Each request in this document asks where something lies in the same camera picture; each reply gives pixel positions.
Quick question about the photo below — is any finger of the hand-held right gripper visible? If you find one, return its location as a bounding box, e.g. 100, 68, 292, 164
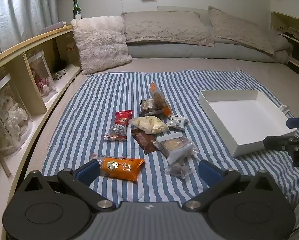
286, 115, 299, 128
263, 133, 299, 153

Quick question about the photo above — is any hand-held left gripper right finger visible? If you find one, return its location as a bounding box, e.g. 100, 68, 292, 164
183, 159, 277, 211

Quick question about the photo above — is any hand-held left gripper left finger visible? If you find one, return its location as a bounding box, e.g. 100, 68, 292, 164
24, 159, 116, 212

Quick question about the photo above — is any small clear dark-candy packet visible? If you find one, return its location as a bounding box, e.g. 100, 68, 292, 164
164, 162, 195, 180

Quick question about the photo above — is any orange snack packet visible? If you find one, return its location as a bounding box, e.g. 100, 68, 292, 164
91, 152, 145, 182

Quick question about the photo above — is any white cardboard box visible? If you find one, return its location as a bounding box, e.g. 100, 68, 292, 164
198, 89, 297, 158

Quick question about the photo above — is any small white printed snack packet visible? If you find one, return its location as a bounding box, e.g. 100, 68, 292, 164
166, 114, 189, 131

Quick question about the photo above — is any brown snack packet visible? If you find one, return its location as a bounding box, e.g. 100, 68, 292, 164
131, 128, 158, 155

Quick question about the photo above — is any cream crinkled snack packet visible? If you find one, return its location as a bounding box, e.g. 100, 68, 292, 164
128, 115, 170, 135

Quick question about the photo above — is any clear pastry packet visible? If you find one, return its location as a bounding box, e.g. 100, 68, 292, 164
153, 134, 200, 165

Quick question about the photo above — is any red snack packet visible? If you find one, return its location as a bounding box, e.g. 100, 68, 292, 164
103, 109, 134, 142

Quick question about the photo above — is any blue white striped blanket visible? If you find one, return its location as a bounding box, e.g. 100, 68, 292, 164
41, 69, 299, 207

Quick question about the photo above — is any orange-edged clear cookie packet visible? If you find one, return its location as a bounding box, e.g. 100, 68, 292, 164
149, 82, 173, 117

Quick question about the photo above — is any clear dark brownie packet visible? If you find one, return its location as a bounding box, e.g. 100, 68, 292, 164
139, 99, 165, 117

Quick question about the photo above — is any clear cylindrical doll case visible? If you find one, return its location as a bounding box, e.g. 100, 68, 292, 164
0, 74, 33, 159

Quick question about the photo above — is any wooden rack with clutter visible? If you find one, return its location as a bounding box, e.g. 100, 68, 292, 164
271, 11, 299, 75

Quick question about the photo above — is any clear doll display box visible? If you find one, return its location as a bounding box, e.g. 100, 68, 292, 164
27, 50, 58, 104

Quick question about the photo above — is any small dark ornament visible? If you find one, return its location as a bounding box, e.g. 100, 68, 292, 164
52, 59, 69, 81

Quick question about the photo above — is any long wooden shelf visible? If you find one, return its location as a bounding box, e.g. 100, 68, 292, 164
0, 24, 82, 240

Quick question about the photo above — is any grey folded duvet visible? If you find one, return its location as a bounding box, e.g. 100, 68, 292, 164
126, 5, 293, 64

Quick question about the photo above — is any fluffy white pillow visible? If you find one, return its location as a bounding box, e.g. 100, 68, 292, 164
71, 16, 133, 75

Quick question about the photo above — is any wide beige textured pillow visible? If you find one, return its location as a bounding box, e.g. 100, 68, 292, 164
121, 11, 215, 47

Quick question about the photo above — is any pink flat box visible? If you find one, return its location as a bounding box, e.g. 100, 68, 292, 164
41, 22, 66, 32

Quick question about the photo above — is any green glass bottle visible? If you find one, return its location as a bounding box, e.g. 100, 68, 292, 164
73, 0, 82, 20

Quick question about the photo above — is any pale curtain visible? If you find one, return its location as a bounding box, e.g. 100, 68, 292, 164
0, 0, 65, 60

